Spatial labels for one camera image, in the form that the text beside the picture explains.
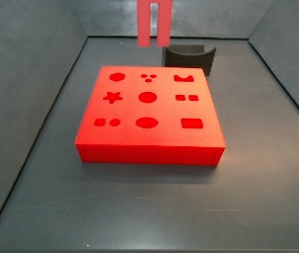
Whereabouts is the black curved holder block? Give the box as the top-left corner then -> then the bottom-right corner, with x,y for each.
162,44 -> 216,76

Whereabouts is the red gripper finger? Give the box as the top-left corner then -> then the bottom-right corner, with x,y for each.
156,0 -> 172,47
138,0 -> 150,46

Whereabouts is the red shape-sorter block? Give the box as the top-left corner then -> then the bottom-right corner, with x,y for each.
75,66 -> 226,166

